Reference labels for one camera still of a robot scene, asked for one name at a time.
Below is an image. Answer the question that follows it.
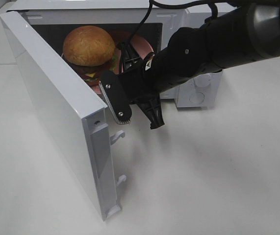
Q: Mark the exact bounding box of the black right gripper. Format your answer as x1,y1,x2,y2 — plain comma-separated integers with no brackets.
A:
99,27,222,129

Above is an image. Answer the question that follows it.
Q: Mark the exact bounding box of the pink round plate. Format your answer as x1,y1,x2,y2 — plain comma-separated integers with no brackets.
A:
61,29,155,95

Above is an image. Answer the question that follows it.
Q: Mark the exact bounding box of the toy burger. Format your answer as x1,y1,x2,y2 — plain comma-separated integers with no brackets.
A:
63,25,118,87

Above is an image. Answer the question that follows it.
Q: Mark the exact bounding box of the white microwave knob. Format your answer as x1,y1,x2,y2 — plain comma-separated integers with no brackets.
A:
193,73,211,88

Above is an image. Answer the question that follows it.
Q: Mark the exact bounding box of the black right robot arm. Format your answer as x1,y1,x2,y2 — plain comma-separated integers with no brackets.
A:
99,0,280,129

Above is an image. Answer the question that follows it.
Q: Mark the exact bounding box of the white microwave oven body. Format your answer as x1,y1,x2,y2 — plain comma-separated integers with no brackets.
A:
0,0,222,112

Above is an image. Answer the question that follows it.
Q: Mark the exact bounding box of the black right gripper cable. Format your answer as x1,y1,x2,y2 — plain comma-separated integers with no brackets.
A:
115,0,220,71

